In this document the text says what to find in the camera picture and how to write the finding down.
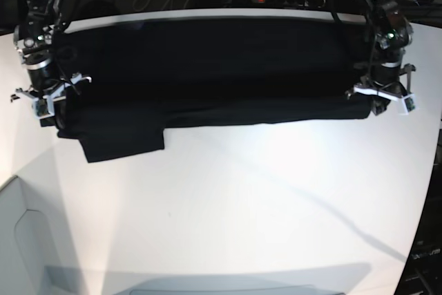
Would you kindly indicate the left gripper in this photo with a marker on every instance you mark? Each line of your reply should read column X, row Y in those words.
column 386, row 82

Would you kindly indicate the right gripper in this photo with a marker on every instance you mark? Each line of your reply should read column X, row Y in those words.
column 55, row 92

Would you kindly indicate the black T-shirt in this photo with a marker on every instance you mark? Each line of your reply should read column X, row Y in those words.
column 202, row 72

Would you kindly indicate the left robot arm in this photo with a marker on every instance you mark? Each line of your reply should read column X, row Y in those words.
column 389, row 33

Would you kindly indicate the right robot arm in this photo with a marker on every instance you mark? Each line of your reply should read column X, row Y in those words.
column 34, row 41

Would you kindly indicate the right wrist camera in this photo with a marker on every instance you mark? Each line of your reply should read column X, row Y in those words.
column 43, row 108

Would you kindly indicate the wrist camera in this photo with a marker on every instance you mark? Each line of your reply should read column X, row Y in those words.
column 43, row 108
column 407, row 104

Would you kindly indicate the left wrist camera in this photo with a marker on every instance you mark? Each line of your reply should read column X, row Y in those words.
column 407, row 104

